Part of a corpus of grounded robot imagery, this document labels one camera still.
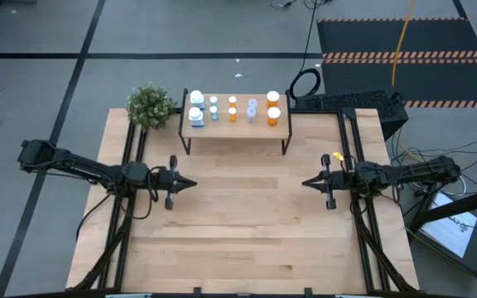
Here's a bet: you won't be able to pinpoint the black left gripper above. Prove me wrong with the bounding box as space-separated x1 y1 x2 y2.
151 154 199 211

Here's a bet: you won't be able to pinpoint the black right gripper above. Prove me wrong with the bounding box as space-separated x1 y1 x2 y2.
301 153 358 211

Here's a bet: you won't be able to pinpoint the white Melatonin supplement bottle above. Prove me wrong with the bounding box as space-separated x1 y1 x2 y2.
187 106 205 128
189 89 206 110

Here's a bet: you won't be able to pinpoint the large orange pill bottle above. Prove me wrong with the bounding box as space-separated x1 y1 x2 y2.
266 90 281 110
267 106 282 127

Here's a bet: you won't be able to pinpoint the green artificial plant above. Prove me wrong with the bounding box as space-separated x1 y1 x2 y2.
125 81 177 132

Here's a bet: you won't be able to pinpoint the white paper sheet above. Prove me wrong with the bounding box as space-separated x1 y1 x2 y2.
420 192 477 258

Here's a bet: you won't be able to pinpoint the black stand legs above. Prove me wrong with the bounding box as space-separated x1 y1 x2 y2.
407 185 477 235

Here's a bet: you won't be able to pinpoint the black hazard-striped floor mat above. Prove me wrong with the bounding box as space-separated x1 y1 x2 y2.
316 17 477 109

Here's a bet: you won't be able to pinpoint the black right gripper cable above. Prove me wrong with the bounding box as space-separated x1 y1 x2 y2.
341 155 405 216

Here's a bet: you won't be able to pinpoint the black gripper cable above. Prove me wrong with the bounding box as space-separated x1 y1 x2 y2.
341 155 405 216
128 165 169 221

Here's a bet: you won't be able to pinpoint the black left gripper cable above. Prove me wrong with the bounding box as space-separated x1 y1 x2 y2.
128 165 169 221

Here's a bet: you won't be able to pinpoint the black aluminium table frame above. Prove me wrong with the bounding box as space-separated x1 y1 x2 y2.
72 108 420 298

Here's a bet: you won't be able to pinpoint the wooden shelf black frame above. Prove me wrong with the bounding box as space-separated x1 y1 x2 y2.
178 88 293 156

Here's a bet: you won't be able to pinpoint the black coiled hanging cable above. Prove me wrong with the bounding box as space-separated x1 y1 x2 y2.
288 0 322 100

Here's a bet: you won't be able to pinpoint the yellow hanging cable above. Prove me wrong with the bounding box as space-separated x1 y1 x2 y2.
390 0 417 87

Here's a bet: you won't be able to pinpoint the black cable bundle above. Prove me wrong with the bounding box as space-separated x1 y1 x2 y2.
269 0 333 11

